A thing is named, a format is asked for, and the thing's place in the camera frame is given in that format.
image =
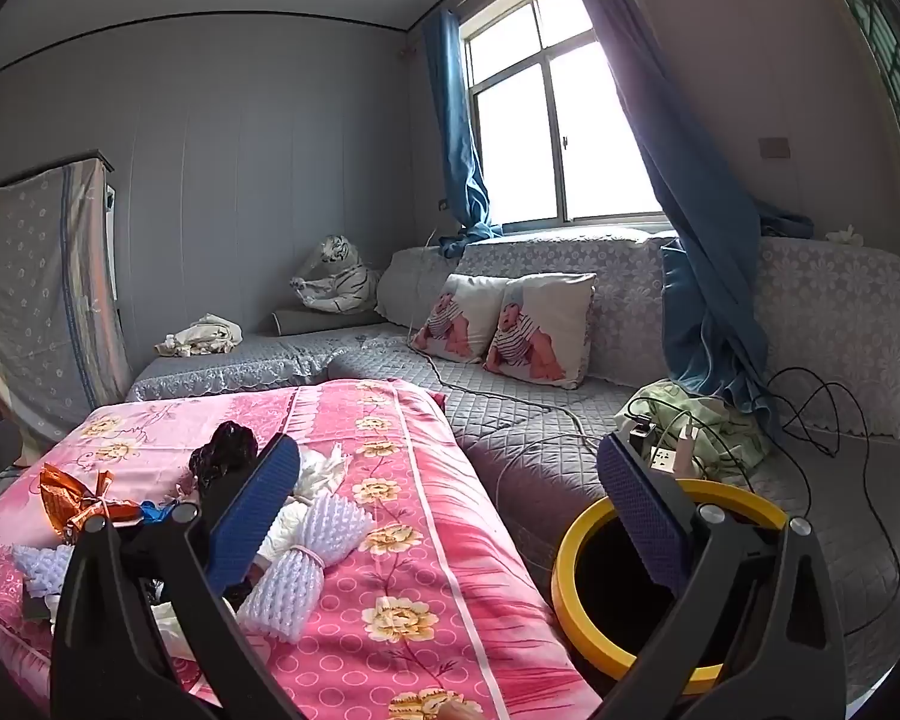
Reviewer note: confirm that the white power strip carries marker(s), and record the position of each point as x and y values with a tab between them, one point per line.
664	457

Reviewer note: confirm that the wall switch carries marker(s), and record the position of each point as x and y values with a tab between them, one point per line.
774	148

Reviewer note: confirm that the small white cloth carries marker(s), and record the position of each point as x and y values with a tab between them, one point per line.
844	235

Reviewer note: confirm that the green cloth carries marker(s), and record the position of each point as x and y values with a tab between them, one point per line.
720	427

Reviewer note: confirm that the black bin with yellow rim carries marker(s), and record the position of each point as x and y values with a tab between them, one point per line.
570	562

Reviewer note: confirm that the beige crumpled cloth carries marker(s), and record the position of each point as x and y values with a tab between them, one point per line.
202	334

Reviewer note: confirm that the striped floral sheet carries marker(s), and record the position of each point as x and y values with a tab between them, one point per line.
37	277

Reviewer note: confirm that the black plastic bag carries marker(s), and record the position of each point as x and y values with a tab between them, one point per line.
225	450

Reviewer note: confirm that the black charger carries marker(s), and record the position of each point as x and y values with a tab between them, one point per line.
640	433

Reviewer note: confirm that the window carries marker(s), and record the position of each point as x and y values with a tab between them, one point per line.
532	150

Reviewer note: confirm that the white tissue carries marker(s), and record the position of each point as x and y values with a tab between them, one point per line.
169	626

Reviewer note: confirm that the baby print pillow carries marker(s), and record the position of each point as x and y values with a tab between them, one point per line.
532	337
454	322

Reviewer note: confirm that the dark grey cushion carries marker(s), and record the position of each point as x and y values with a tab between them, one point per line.
300	322

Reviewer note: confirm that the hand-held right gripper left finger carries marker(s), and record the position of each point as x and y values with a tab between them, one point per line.
251	517

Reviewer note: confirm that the long blue curtain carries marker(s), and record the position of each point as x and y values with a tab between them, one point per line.
690	240

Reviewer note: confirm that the white tiger plush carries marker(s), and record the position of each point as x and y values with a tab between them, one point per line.
341	277

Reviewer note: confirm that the orange foil wrapper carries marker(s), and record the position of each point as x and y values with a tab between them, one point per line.
67	499

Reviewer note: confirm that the blue plastic wrapper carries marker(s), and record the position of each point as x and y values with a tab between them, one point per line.
154	514

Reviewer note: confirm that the dark framed glass door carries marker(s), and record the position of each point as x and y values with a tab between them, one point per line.
892	52

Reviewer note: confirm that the short blue curtain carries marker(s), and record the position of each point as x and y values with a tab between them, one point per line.
457	165

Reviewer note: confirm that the white charger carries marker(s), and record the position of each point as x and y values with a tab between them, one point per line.
682	446

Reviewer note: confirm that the grey quilted sofa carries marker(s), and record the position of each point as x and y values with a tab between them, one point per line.
832	300

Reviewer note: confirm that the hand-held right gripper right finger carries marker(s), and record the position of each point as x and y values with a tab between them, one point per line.
645	517

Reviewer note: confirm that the pink floral blanket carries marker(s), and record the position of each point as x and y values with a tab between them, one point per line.
420	540

